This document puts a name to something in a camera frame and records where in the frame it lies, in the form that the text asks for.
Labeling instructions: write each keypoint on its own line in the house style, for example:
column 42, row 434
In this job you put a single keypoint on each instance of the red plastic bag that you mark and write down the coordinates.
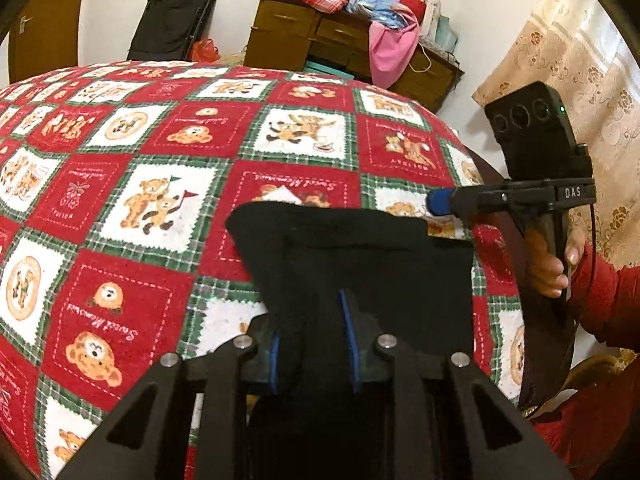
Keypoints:
column 206, row 51

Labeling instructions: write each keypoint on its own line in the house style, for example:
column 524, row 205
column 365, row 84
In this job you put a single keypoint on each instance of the person's right hand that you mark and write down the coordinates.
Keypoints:
column 547, row 272

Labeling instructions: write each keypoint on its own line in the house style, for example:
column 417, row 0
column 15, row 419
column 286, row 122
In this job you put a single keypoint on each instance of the person's right forearm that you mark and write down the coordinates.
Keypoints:
column 610, row 305

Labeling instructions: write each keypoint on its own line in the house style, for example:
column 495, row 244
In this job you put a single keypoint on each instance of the blue patterned cloth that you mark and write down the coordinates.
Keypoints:
column 375, row 7

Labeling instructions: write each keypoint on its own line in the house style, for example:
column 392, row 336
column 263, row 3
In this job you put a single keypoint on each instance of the pink cloth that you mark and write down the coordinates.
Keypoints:
column 392, row 50

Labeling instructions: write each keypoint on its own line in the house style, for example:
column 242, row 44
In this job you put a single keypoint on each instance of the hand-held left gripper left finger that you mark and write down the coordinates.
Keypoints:
column 275, row 365

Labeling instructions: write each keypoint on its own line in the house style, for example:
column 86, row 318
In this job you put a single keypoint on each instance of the brown wooden dresser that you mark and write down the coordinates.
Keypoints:
column 285, row 35

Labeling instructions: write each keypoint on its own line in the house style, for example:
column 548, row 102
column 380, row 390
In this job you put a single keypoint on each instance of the teal box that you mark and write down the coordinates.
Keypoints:
column 322, row 68

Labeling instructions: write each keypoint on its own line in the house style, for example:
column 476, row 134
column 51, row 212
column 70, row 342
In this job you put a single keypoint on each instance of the black suitcase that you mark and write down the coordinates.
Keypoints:
column 170, row 20

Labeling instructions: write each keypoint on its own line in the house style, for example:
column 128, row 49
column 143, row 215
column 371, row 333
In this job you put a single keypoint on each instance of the pale teal boxes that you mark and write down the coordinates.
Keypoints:
column 442, row 35

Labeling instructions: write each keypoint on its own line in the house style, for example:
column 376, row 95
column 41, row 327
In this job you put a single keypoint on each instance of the beige floral curtain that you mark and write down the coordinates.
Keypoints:
column 585, row 60

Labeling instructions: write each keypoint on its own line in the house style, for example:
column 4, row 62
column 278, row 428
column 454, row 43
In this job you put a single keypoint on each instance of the black pants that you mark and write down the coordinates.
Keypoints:
column 350, row 250

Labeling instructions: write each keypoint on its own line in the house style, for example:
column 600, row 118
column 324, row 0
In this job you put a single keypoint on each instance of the person's red clothing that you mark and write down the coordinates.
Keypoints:
column 595, row 420

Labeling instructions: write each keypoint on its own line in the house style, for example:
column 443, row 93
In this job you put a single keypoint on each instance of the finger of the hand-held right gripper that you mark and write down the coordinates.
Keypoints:
column 480, row 201

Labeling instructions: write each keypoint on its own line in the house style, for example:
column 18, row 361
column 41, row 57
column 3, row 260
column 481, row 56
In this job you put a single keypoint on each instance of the brown wooden door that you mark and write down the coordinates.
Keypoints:
column 45, row 25

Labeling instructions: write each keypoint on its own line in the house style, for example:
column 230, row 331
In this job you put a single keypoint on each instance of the red bear printed blanket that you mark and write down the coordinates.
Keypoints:
column 150, row 160

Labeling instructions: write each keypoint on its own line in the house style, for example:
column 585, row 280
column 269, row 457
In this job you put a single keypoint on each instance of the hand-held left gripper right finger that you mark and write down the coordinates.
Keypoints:
column 352, row 350

